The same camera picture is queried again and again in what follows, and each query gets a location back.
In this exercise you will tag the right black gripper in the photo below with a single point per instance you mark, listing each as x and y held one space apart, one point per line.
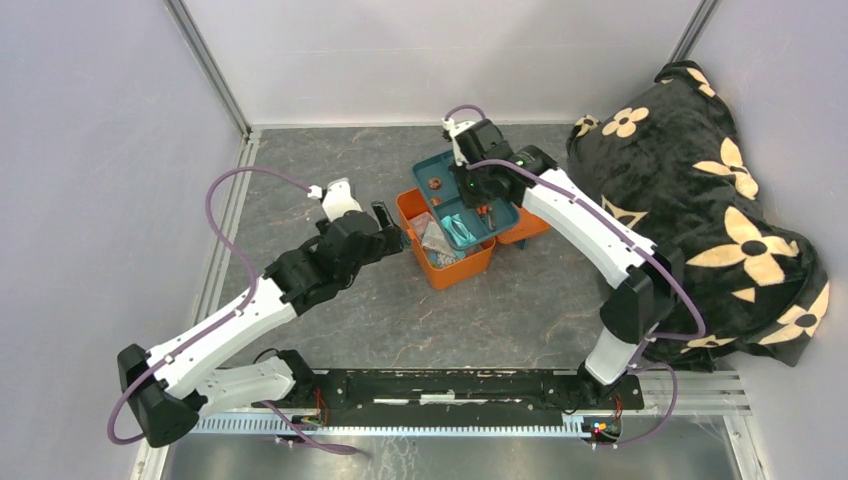
473 200

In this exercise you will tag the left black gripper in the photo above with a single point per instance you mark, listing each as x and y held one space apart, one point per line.
390 238

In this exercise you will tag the teal plastic tray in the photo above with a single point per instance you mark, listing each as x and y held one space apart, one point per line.
507 215

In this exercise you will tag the orange medicine kit box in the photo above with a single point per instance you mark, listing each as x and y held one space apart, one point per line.
443 271

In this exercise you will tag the teal sachet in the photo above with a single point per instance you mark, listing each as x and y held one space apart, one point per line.
458 231

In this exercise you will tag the orange handled small scissors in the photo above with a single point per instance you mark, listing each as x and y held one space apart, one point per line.
487 216

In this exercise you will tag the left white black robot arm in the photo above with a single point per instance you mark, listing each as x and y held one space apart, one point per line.
167 389

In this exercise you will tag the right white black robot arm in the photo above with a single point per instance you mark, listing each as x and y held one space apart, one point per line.
644 281

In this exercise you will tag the black floral blanket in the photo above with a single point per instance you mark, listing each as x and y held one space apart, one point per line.
668 165

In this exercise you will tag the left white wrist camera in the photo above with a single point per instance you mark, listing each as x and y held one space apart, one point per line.
336 199

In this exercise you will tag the black mounting base rail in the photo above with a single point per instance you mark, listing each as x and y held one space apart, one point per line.
457 398

